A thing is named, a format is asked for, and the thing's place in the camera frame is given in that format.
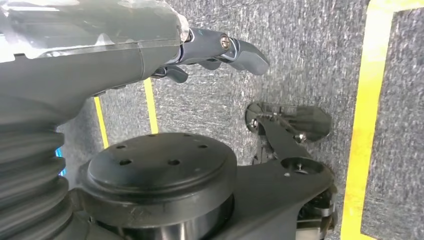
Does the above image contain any black robot leg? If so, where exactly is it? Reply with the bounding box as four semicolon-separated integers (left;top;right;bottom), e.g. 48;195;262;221
67;117;339;240

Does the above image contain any black robot foot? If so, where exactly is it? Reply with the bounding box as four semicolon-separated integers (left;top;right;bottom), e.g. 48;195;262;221
245;101;332;143

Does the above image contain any yellow floor tape square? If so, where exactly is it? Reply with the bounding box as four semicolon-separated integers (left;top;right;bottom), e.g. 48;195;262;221
340;0;424;240

